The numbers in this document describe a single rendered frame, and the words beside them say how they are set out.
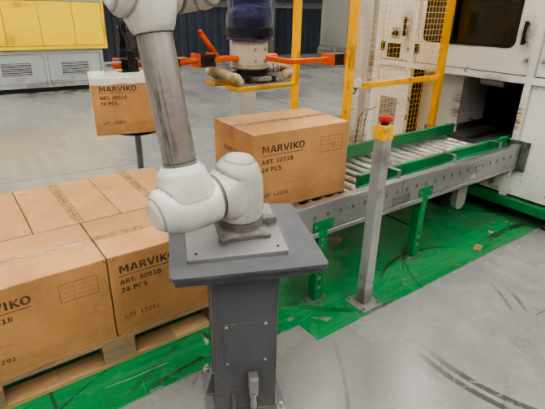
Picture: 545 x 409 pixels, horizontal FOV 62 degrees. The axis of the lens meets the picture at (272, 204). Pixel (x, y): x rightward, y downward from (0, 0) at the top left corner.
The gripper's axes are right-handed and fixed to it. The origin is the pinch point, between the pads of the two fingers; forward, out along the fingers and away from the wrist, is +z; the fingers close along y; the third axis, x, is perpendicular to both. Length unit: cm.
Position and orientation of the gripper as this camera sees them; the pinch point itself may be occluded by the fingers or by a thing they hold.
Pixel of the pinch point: (127, 62)
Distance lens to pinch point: 197.5
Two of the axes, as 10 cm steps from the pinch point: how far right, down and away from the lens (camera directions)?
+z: -0.2, 9.1, 4.0
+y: -5.9, -3.4, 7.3
